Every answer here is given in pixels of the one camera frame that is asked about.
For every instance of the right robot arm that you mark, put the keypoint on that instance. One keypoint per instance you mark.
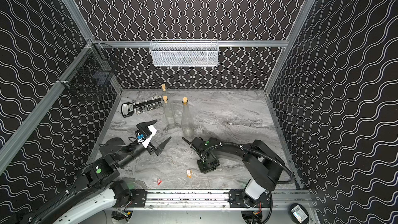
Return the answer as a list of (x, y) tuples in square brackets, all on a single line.
[(266, 168)]

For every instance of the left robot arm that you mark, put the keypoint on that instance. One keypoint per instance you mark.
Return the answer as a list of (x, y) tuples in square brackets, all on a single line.
[(97, 187)]

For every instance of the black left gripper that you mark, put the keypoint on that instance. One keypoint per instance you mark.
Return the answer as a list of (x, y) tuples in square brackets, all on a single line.
[(152, 143)]

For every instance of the black round device with label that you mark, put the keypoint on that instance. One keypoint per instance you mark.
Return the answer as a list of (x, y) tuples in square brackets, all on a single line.
[(298, 214)]

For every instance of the clear bottle with orange label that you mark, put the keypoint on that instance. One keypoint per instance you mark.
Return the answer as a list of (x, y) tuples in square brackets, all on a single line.
[(169, 112)]

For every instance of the metal base rail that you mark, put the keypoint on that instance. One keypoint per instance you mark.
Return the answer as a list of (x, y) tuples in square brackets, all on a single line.
[(204, 199)]

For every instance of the black wire basket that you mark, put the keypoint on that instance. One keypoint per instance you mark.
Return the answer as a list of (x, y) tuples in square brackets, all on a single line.
[(93, 77)]

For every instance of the white wire mesh basket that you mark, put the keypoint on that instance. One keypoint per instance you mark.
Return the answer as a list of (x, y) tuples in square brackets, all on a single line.
[(184, 52)]

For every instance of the short clear corked bottle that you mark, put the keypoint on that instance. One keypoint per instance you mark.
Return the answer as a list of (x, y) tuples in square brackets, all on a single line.
[(164, 93)]

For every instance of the tall clear corked bottle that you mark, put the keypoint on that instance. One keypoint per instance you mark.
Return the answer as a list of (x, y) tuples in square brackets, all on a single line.
[(187, 122)]

